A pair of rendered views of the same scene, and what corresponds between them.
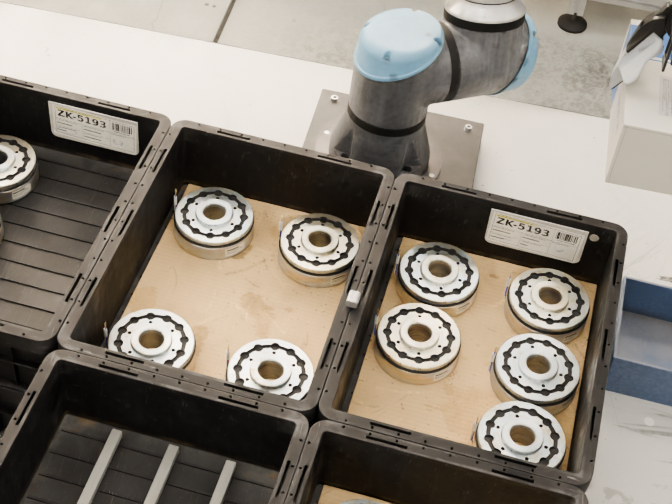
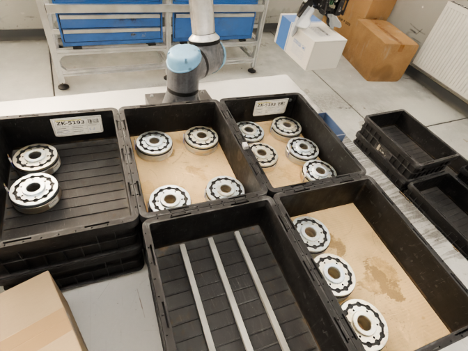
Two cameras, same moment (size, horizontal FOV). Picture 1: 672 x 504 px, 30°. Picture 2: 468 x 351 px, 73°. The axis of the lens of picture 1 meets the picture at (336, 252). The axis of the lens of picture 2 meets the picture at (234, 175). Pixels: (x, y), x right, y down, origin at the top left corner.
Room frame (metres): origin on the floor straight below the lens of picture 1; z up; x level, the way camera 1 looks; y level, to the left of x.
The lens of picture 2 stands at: (0.45, 0.39, 1.48)
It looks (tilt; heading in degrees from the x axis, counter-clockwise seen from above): 46 degrees down; 321
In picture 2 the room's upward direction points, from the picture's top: 12 degrees clockwise
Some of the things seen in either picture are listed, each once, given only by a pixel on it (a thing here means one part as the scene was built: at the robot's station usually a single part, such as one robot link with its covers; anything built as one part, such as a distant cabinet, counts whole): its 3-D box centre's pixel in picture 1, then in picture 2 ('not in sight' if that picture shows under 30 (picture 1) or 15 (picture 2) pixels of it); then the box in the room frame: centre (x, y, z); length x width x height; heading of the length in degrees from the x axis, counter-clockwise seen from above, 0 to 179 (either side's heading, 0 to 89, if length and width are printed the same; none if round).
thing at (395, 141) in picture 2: not in sight; (388, 165); (1.01, -1.16, 0.37); 0.40 x 0.30 x 0.45; 173
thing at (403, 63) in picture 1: (399, 65); (184, 67); (1.40, -0.06, 0.91); 0.13 x 0.12 x 0.14; 117
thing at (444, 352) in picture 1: (418, 336); (261, 154); (0.96, -0.11, 0.86); 0.10 x 0.10 x 0.01
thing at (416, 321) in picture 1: (419, 333); (261, 152); (0.96, -0.11, 0.86); 0.05 x 0.05 x 0.01
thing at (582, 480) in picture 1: (483, 319); (286, 136); (0.95, -0.18, 0.92); 0.40 x 0.30 x 0.02; 170
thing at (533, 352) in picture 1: (538, 365); (303, 147); (0.94, -0.25, 0.86); 0.05 x 0.05 x 0.01
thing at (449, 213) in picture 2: not in sight; (439, 227); (0.61, -1.12, 0.31); 0.40 x 0.30 x 0.34; 173
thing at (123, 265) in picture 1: (236, 285); (186, 163); (1.00, 0.12, 0.87); 0.40 x 0.30 x 0.11; 170
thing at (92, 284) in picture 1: (237, 257); (186, 149); (1.00, 0.12, 0.92); 0.40 x 0.30 x 0.02; 170
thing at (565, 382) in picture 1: (537, 367); (303, 147); (0.94, -0.25, 0.86); 0.10 x 0.10 x 0.01
